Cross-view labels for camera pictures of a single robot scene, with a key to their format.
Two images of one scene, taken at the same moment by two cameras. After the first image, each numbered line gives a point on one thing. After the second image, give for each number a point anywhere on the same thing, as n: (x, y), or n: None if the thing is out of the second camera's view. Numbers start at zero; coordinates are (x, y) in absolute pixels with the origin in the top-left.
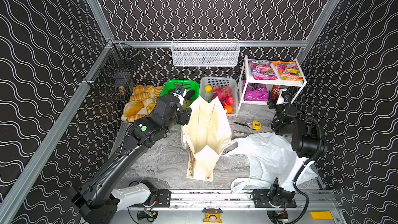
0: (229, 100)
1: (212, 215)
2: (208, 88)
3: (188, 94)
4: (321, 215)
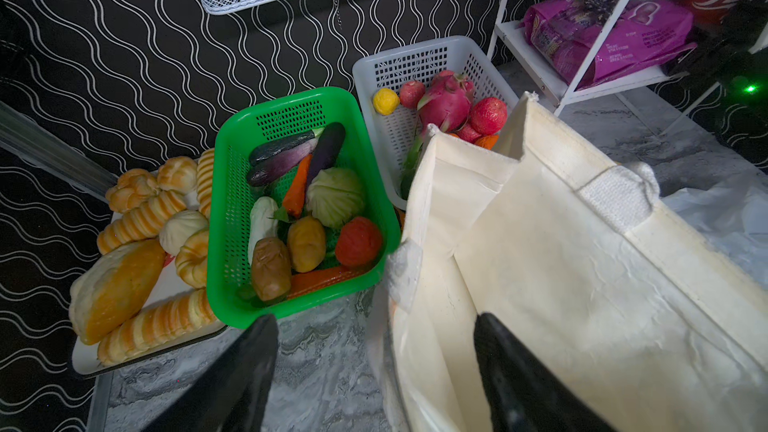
0: (489, 115)
1: None
2: (386, 101)
3: (327, 149)
4: None
